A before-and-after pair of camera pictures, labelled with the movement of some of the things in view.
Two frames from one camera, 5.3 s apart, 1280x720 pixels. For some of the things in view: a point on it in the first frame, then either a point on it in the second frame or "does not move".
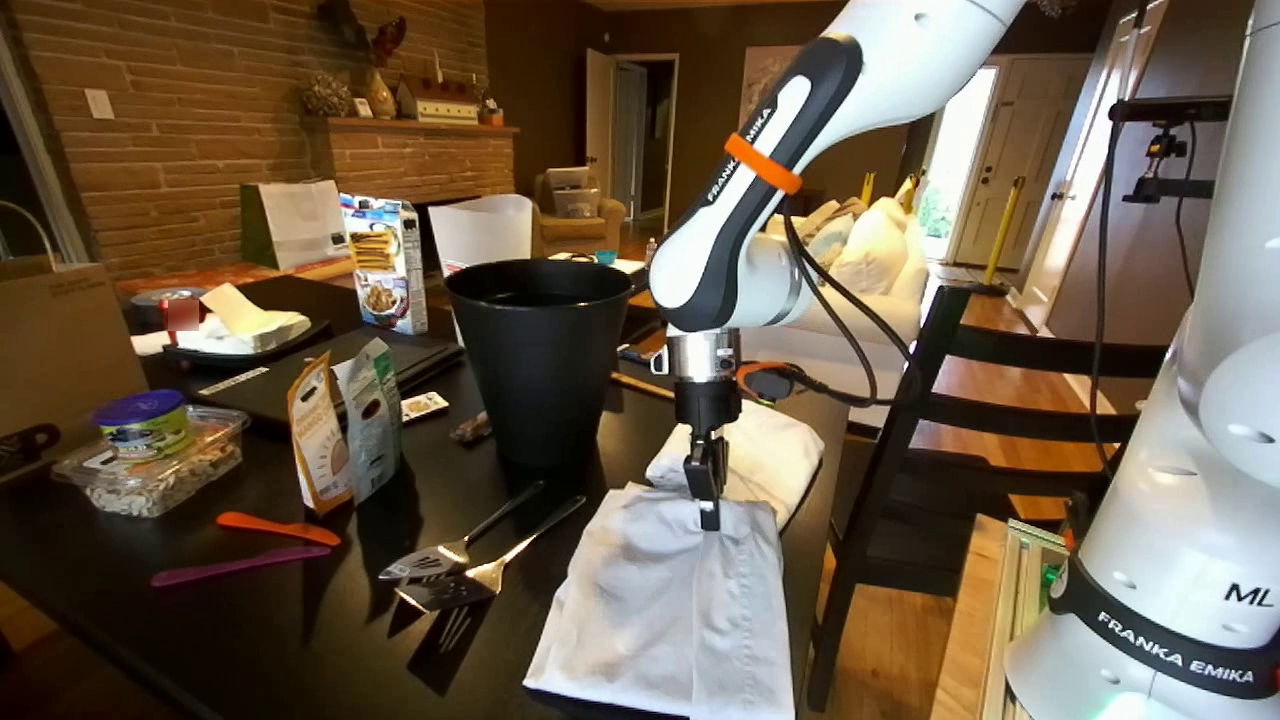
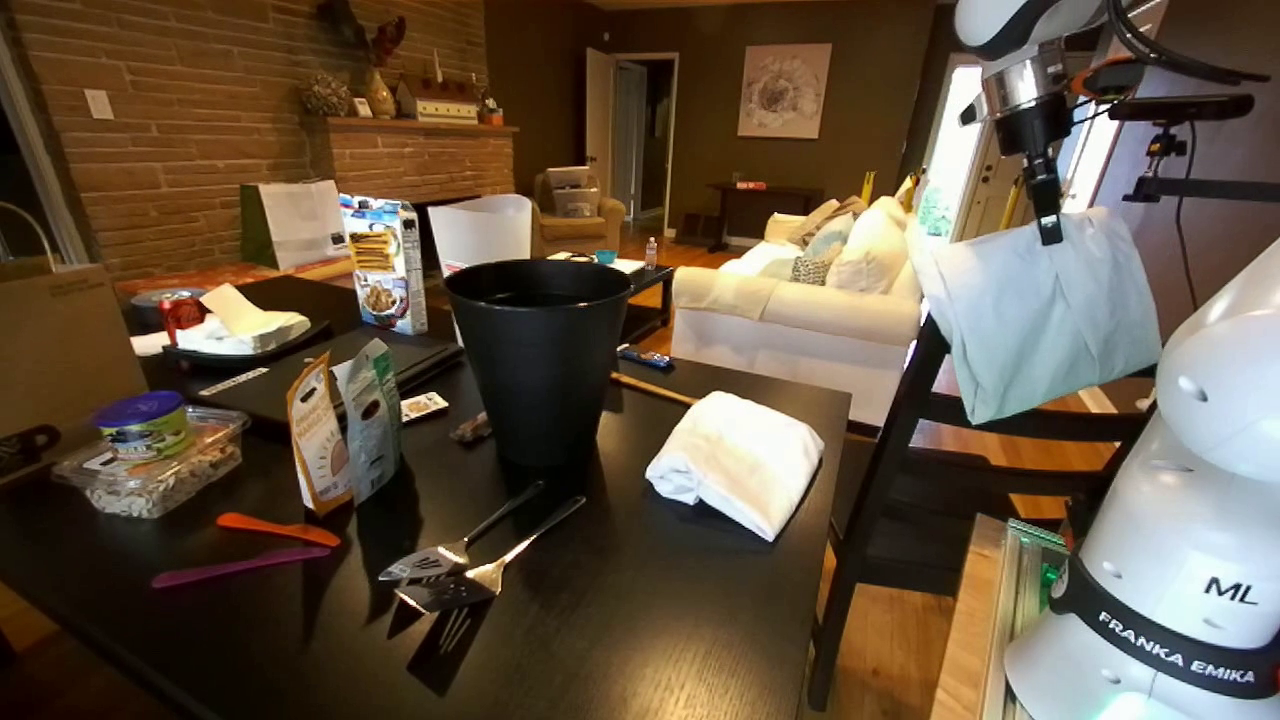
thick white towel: (768, 459) does not move
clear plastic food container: (150, 481) does not move
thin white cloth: (670, 619) → (1035, 319)
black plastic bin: (547, 332) does not move
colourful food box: (391, 264) does not move
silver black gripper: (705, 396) → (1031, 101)
